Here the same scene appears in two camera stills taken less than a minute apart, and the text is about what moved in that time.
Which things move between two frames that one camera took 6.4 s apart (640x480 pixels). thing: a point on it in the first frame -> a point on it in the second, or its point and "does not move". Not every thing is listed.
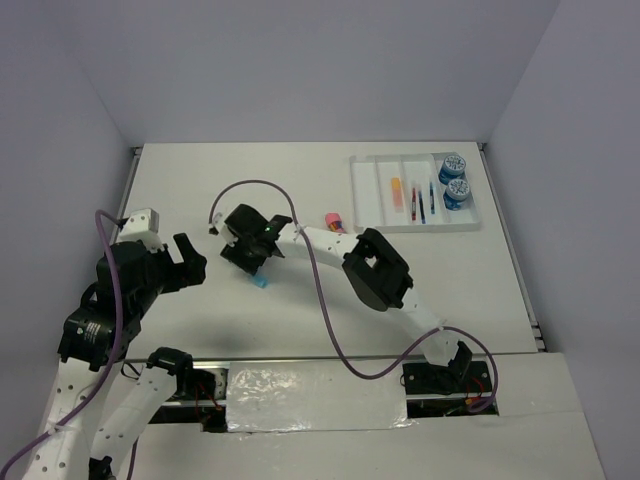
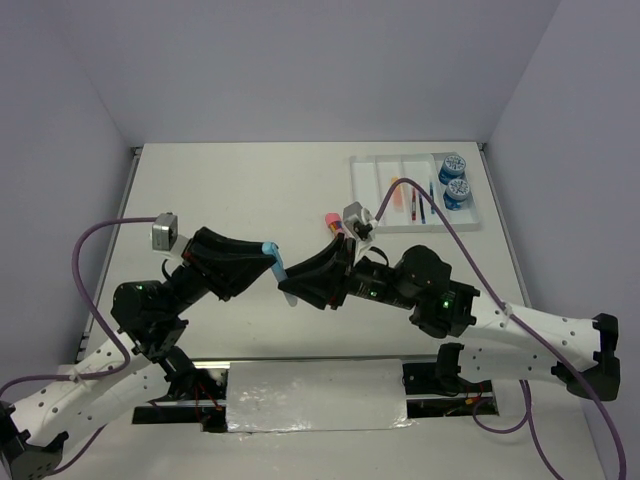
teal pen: x=432 y=203 does not move
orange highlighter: x=397 y=194 does not move
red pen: x=414 y=215 does not move
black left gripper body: x=166 y=275 -> x=212 y=274
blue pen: x=421 y=208 does not move
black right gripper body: x=245 y=255 -> x=342 y=270
